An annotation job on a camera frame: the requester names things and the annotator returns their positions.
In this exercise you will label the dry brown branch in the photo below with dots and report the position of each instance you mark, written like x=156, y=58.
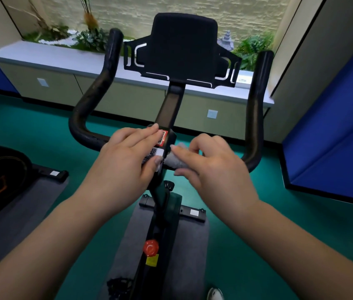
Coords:
x=40, y=23

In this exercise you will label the grey cleaning cloth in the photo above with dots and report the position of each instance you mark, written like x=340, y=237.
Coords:
x=171, y=159

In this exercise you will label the white plastic tray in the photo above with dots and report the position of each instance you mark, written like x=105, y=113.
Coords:
x=243, y=81

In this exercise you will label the low green leafy plant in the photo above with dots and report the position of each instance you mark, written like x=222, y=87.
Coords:
x=54, y=31

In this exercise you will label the person's right forearm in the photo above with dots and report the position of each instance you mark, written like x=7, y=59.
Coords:
x=304, y=262

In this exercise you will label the person's white right shoe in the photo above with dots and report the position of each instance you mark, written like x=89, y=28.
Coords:
x=215, y=295

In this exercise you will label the white pebble path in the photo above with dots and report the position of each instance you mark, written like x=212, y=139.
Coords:
x=60, y=42

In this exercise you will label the variegated leaf plant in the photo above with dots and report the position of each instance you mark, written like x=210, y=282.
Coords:
x=92, y=38

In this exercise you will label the large dark green fern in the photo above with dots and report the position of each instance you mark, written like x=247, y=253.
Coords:
x=251, y=49

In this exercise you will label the grey stone pagoda lantern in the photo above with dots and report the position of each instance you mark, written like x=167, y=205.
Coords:
x=226, y=42

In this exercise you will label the person's left hand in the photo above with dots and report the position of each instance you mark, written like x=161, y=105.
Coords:
x=120, y=171

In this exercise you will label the white wall outlet plate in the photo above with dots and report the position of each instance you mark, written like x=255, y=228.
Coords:
x=212, y=114
x=43, y=82

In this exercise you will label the person's left forearm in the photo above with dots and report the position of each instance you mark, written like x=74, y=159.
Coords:
x=38, y=256

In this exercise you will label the black tablet holder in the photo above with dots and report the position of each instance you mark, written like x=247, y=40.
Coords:
x=181, y=49

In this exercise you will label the tall plant with orange tuft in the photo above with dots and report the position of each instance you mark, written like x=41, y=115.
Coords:
x=90, y=20

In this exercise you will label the grey-topped beige cabinet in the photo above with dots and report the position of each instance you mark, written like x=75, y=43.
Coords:
x=54, y=59

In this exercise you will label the person's right hand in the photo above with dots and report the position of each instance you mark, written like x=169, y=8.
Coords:
x=223, y=184

